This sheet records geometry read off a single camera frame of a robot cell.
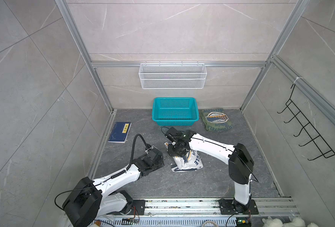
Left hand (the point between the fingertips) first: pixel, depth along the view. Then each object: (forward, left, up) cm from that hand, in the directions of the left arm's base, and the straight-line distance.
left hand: (164, 159), depth 85 cm
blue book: (+25, +34, -5) cm, 42 cm away
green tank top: (+31, -40, -2) cm, 51 cm away
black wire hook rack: (-9, -71, +26) cm, 77 cm away
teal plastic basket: (+45, -9, -5) cm, 46 cm away
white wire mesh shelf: (+53, -6, +24) cm, 59 cm away
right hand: (+2, -5, +3) cm, 6 cm away
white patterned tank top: (-2, -16, 0) cm, 16 cm away
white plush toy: (-33, -63, -2) cm, 72 cm away
